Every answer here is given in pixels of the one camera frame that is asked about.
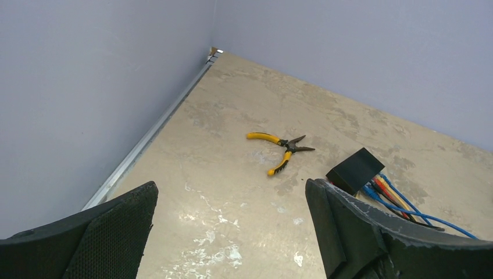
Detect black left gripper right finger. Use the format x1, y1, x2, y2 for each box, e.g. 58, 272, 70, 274
305, 179, 492, 278

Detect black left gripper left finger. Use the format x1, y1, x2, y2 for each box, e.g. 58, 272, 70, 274
1, 181, 159, 278

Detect black cable with plug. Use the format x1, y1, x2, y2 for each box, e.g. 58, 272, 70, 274
369, 183, 445, 233

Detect red ethernet cable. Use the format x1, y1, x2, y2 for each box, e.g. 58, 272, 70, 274
371, 177, 411, 221

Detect yellow ethernet cable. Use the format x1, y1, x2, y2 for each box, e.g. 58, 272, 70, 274
374, 175, 419, 223

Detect black network switch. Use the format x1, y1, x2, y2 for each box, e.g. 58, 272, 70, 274
326, 148, 385, 195

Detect aluminium left table rail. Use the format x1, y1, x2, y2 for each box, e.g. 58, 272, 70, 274
82, 49, 224, 210

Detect yellow handled pliers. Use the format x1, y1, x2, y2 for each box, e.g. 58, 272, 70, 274
246, 132, 316, 177

